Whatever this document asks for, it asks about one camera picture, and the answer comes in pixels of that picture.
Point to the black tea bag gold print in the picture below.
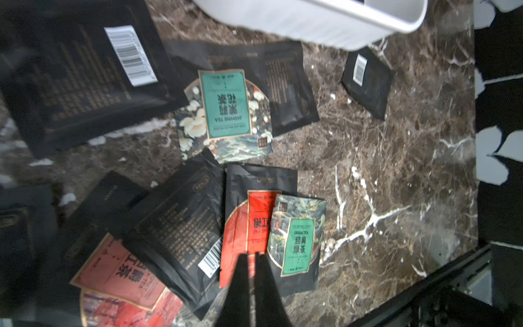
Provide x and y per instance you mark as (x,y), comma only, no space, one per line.
(176,231)

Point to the black tea bag with barcode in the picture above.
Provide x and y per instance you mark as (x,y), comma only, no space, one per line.
(368,80)

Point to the red label dark tea bag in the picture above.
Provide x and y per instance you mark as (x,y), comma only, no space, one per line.
(251,192)

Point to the pink label tea bag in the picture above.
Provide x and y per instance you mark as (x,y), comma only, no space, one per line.
(113,271)

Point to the black tea bag under jasmine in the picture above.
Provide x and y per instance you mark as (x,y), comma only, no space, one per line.
(276,68)

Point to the black barcode tea bag left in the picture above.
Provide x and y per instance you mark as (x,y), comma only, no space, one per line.
(76,70)

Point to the green label floral tea bag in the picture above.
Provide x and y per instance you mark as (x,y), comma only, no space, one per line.
(226,114)

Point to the white plastic storage box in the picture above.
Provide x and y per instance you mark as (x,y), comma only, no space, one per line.
(347,25)

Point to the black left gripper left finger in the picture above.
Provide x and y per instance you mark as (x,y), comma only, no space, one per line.
(236,307)

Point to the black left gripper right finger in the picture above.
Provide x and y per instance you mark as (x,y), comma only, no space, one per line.
(269,307)

